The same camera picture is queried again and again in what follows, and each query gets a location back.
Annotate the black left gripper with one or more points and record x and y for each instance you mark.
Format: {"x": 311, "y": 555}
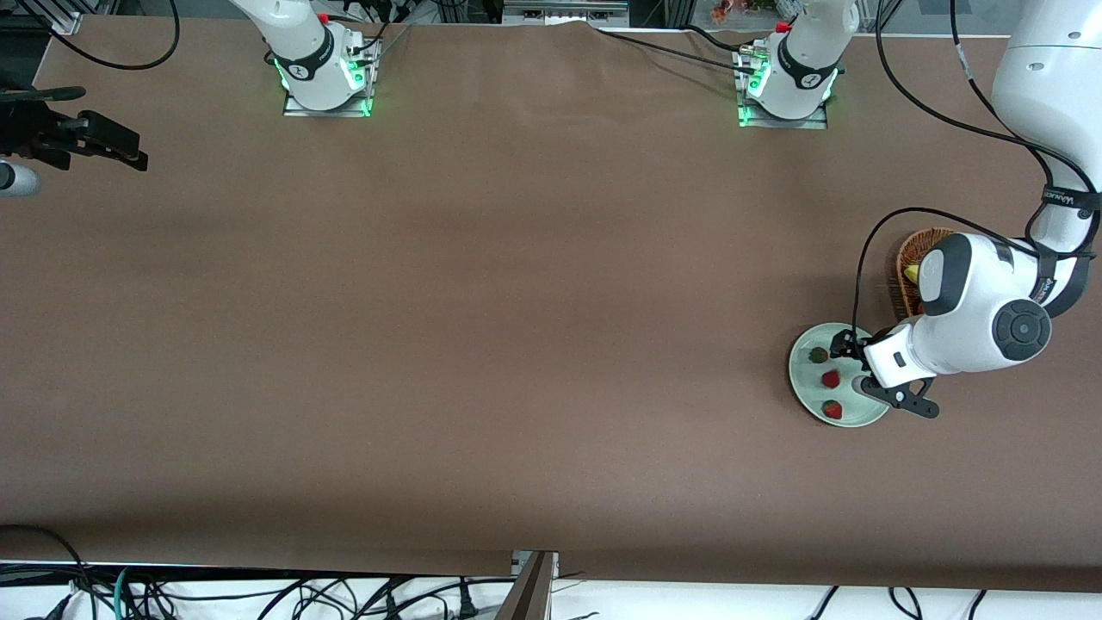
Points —
{"x": 848, "y": 346}

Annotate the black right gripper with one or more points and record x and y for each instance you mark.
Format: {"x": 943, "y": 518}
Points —
{"x": 26, "y": 131}

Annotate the red strawberry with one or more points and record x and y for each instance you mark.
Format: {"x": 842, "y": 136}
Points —
{"x": 832, "y": 410}
{"x": 830, "y": 379}
{"x": 818, "y": 354}

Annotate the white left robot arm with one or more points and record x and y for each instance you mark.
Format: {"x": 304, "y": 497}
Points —
{"x": 973, "y": 327}

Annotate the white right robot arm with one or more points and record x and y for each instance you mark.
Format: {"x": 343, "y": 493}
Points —
{"x": 301, "y": 43}

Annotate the pale green round plate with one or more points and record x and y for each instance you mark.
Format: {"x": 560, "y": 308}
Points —
{"x": 809, "y": 387}

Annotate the yellow banana bunch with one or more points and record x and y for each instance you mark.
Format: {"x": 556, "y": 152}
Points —
{"x": 911, "y": 274}

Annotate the brown wicker basket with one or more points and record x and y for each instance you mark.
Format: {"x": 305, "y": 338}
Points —
{"x": 904, "y": 258}

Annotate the brown table cover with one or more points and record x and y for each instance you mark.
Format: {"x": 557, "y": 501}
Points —
{"x": 551, "y": 430}

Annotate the orange colourful object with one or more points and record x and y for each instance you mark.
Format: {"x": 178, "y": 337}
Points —
{"x": 732, "y": 10}

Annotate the grey metal box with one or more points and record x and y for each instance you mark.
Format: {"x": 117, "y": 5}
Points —
{"x": 564, "y": 10}

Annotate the aluminium frame profile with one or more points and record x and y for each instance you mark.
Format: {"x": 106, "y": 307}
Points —
{"x": 65, "y": 21}

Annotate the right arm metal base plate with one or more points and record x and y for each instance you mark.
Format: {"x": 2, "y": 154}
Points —
{"x": 297, "y": 109}

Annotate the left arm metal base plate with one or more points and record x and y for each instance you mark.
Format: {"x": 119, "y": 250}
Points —
{"x": 775, "y": 123}

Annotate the aluminium table post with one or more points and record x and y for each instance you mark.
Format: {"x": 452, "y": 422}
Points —
{"x": 525, "y": 590}

